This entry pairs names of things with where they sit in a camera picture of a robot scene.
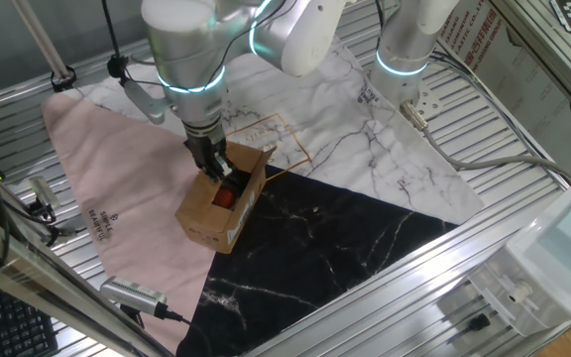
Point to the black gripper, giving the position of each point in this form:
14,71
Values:
207,153

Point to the brown cardboard box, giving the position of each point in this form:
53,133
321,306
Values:
201,223

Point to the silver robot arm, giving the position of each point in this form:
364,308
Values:
181,49

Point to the clear plastic box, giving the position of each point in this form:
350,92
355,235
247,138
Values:
548,268

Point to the small orange basketball toy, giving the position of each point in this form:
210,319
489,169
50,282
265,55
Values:
225,198

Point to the marble pink black tablecloth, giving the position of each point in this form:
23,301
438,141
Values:
315,258

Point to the grey metal pole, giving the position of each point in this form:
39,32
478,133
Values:
42,44

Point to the black keyboard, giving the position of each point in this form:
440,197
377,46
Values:
13,327

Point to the black round plug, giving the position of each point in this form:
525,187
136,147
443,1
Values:
479,322

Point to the board with red print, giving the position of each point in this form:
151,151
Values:
523,79

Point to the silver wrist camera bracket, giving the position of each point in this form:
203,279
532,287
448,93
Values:
147,101

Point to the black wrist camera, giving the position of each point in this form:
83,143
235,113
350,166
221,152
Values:
117,66

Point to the silver ribbed camera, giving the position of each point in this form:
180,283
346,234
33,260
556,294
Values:
132,295

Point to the small camera on mount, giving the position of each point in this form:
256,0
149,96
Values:
43,193

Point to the aluminium frame bar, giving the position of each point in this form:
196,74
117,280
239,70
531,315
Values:
42,282

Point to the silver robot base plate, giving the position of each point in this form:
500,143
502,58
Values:
429,101

